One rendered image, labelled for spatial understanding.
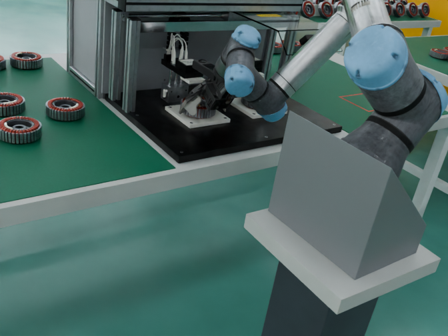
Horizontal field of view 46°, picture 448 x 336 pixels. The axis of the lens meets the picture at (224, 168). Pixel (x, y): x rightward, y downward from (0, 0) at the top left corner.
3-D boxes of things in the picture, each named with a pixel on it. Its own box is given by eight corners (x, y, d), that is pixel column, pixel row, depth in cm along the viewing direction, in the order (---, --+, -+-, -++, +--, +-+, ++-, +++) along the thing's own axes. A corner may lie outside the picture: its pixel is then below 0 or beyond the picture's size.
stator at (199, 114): (222, 117, 164) (223, 106, 162) (192, 121, 157) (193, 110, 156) (202, 104, 171) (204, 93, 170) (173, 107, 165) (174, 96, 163)
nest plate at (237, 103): (287, 113, 178) (287, 110, 177) (253, 119, 169) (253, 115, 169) (259, 97, 188) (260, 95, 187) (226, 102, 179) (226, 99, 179)
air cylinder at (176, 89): (187, 101, 175) (189, 85, 173) (168, 103, 171) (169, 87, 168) (179, 95, 179) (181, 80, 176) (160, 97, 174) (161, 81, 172)
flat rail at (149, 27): (293, 29, 184) (294, 20, 183) (134, 33, 149) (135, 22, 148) (290, 27, 185) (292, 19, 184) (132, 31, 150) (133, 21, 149)
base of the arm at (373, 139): (402, 200, 110) (431, 164, 111) (371, 162, 101) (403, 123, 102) (354, 173, 123) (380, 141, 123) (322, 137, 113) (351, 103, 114)
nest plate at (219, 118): (230, 122, 164) (230, 119, 163) (189, 128, 156) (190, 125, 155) (203, 105, 174) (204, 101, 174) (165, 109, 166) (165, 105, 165)
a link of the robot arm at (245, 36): (235, 38, 133) (237, 17, 138) (219, 67, 141) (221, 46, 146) (263, 49, 135) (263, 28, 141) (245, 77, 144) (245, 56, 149)
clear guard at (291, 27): (342, 52, 167) (347, 33, 164) (287, 55, 154) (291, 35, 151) (277, 25, 189) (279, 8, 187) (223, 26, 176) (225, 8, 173)
